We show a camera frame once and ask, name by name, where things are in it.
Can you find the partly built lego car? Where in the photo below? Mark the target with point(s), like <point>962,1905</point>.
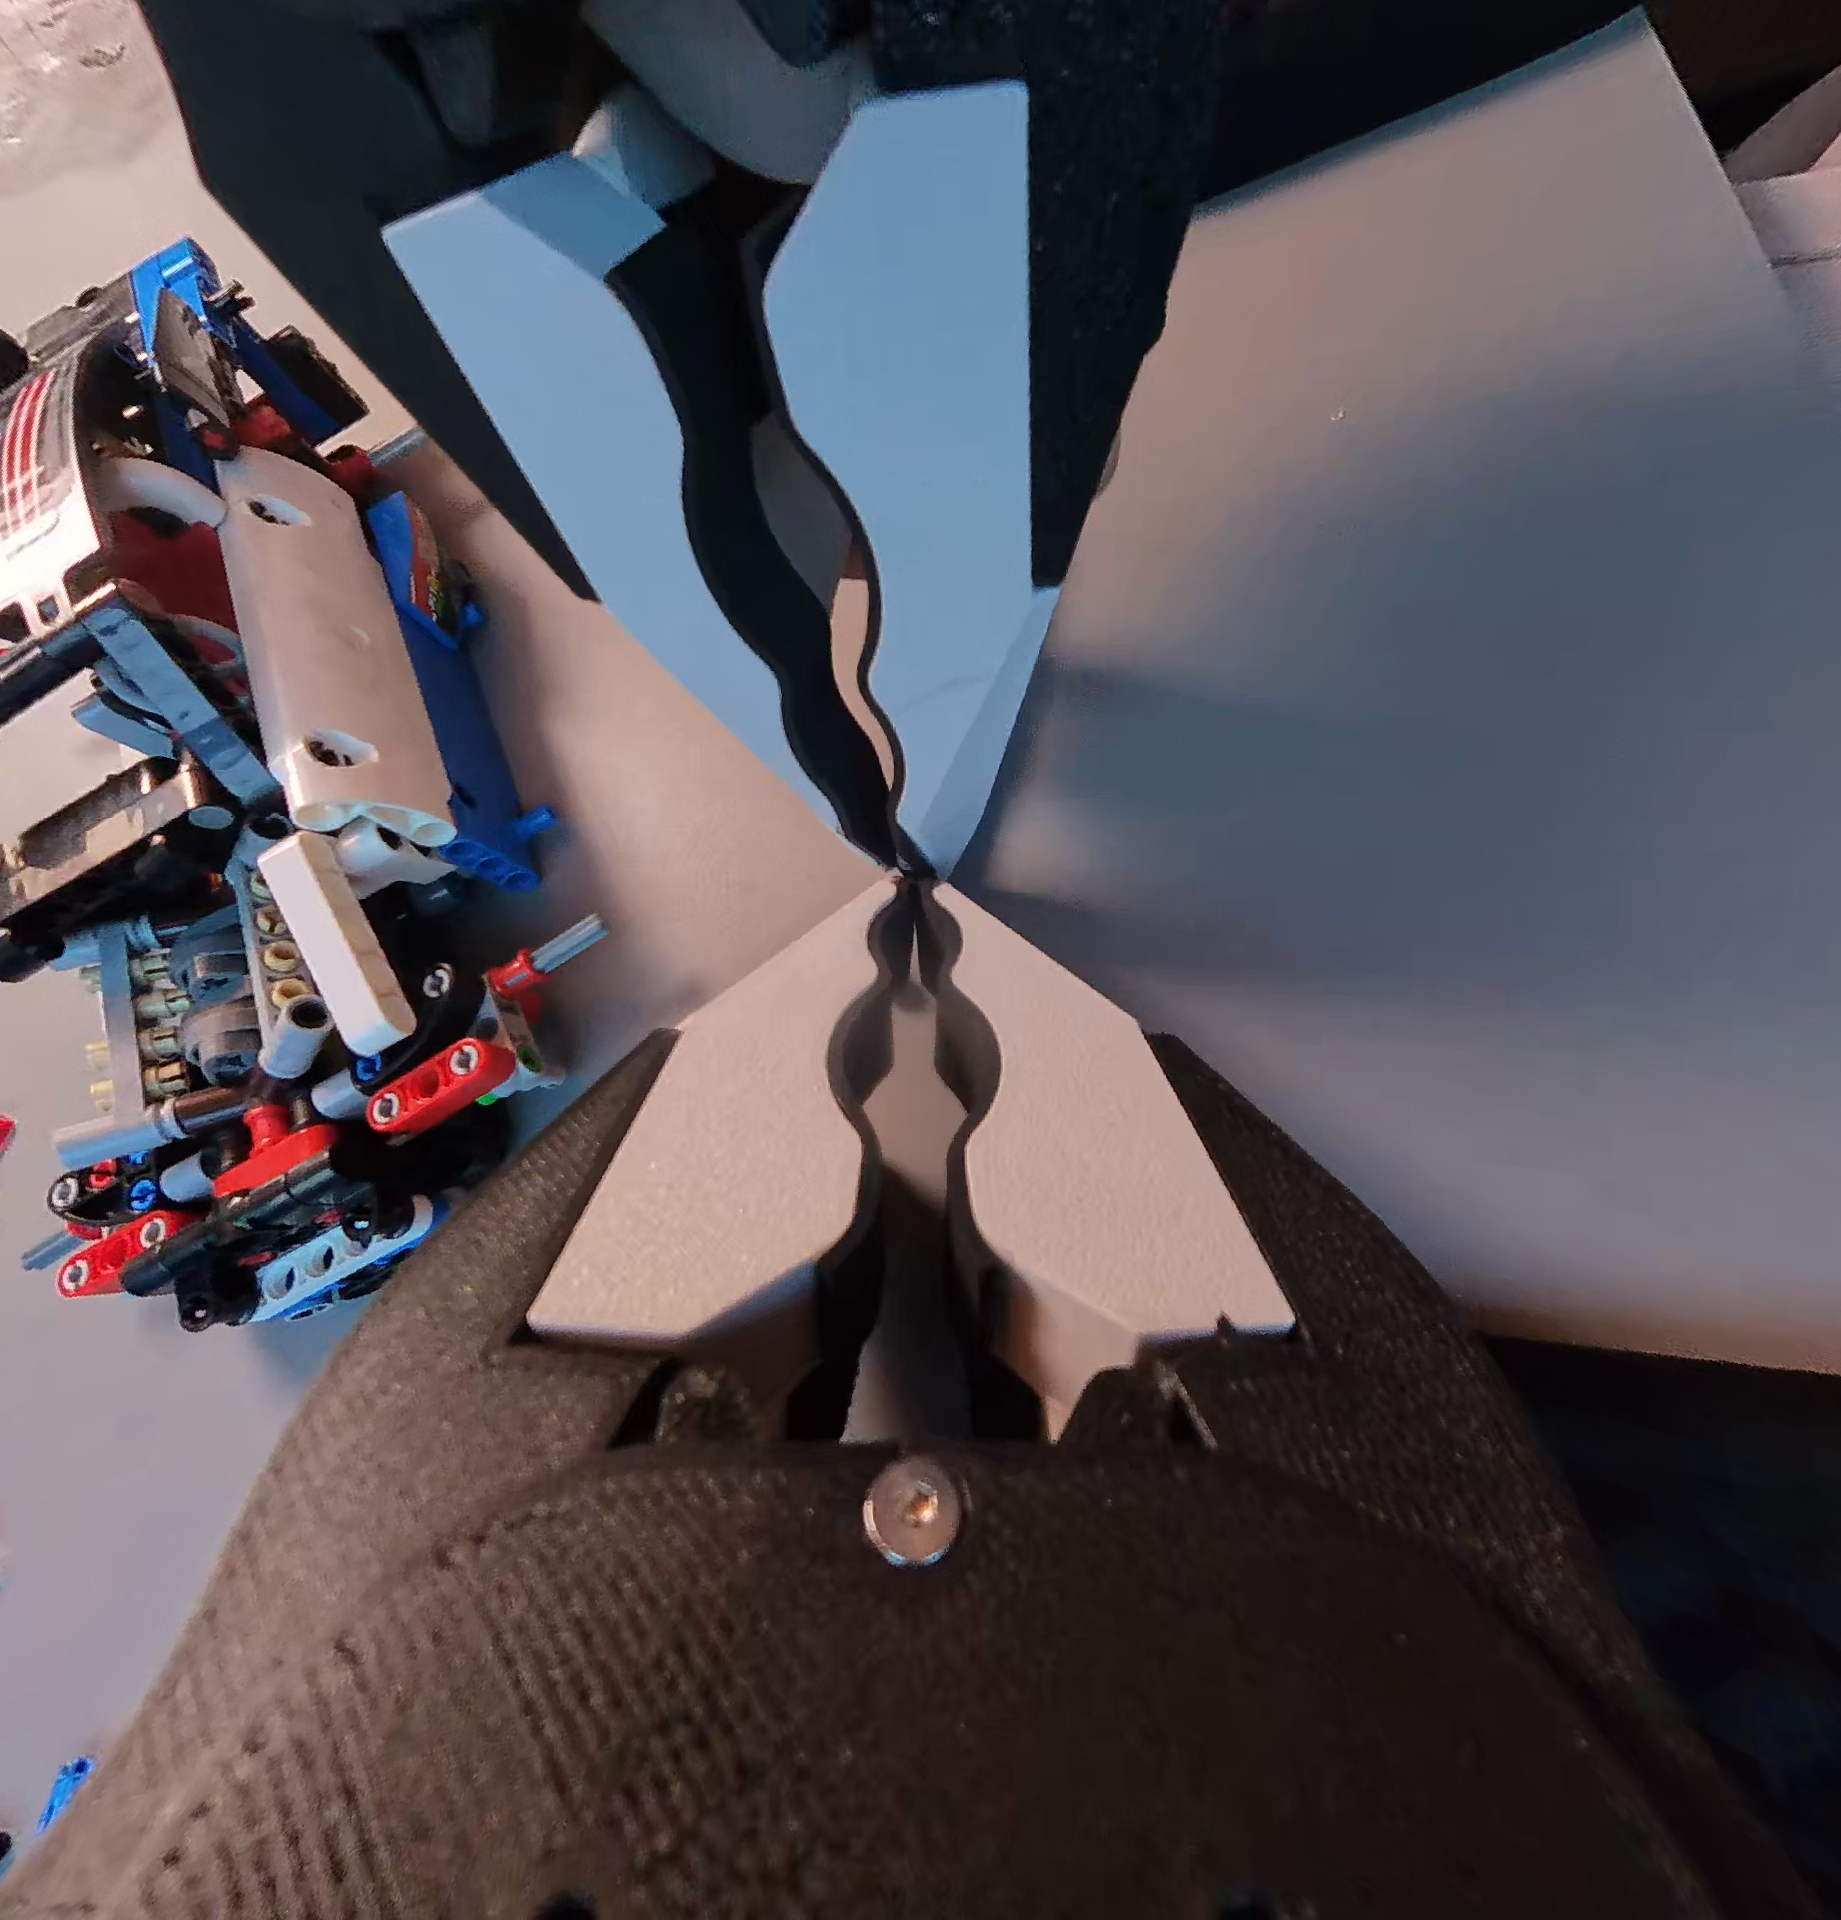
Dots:
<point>335,645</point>

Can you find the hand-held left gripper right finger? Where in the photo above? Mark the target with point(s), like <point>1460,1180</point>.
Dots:
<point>1114,1185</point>

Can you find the pile of blue black pins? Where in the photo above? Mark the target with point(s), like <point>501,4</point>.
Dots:
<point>65,1793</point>

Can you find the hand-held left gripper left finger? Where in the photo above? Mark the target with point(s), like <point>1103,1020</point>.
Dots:
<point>709,1185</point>

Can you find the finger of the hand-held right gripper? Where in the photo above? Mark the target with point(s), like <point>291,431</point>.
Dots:
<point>545,331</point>
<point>935,375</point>

